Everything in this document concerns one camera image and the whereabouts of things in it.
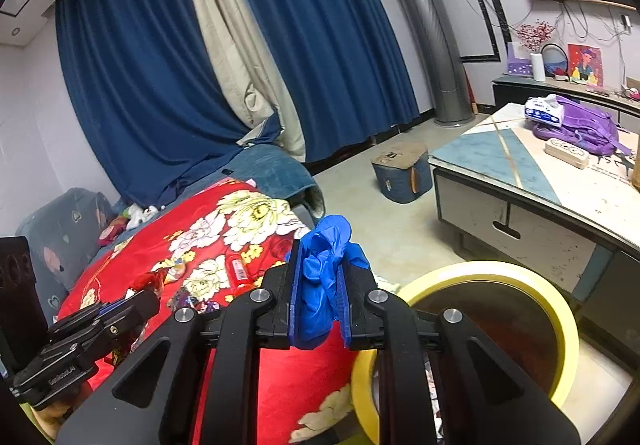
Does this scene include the blue curtain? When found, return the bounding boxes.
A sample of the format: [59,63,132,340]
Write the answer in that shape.
[55,0,280,207]
[248,0,419,162]

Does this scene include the coffee table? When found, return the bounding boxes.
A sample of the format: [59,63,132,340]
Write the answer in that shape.
[430,104,639,353]

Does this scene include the yellow rimmed black trash bin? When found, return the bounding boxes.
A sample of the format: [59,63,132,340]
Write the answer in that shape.
[344,261,579,444]

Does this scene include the blue storage stool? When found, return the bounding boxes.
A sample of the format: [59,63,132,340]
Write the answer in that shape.
[371,142,433,204]

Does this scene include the purple snack wrapper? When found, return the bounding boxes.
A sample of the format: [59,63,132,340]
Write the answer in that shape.
[167,287,220,313]

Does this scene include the red floral blanket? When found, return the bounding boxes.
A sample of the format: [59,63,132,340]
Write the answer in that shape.
[58,179,355,444]

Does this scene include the blue rubber glove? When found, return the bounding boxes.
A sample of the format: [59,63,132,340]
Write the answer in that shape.
[288,214,370,350]

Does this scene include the plush toys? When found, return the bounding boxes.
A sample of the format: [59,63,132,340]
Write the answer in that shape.
[98,204,160,247]

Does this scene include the colourful picture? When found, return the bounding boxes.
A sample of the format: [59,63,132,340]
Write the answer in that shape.
[567,43,603,87]

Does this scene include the black tv cabinet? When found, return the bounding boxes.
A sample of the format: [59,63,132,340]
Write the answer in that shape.
[492,75,639,133]

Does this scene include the white vase with red flowers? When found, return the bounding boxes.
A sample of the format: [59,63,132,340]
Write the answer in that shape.
[515,20,555,82]

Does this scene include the left hand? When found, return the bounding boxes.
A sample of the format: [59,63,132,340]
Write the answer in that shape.
[34,395,82,441]

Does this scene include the purple bag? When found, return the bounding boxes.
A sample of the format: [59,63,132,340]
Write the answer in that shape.
[530,95,631,156]

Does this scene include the beige curtain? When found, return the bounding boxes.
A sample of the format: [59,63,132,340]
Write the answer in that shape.
[192,0,306,162]

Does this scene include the blue curtain right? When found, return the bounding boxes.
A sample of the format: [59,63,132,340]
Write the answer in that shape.
[248,0,419,162]

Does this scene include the white tissue pack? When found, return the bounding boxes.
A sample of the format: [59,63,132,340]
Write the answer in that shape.
[524,93,564,127]

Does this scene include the round mirror ornament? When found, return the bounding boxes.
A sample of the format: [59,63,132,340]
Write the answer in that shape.
[541,42,570,79]

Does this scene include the small red candy wrapper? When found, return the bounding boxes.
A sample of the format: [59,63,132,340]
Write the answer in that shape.
[129,269,167,298]

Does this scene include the silver tower air conditioner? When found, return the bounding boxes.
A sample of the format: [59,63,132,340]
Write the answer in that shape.
[398,0,474,127]

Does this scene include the blue curtain left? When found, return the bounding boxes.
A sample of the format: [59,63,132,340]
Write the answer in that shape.
[55,0,280,207]

